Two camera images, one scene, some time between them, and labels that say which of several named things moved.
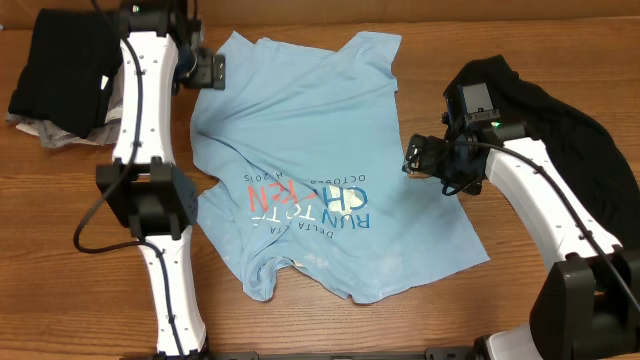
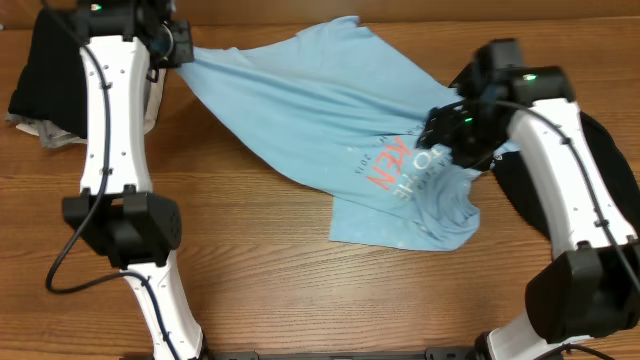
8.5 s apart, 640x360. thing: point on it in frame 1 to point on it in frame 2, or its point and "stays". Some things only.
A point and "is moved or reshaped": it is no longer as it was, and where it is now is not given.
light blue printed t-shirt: [299, 152] is moved or reshaped
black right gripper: [430, 147] to [438, 130]
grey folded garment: [108, 133] stays
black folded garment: [67, 76] stays
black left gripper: [211, 73] to [184, 49]
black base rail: [431, 353] stays
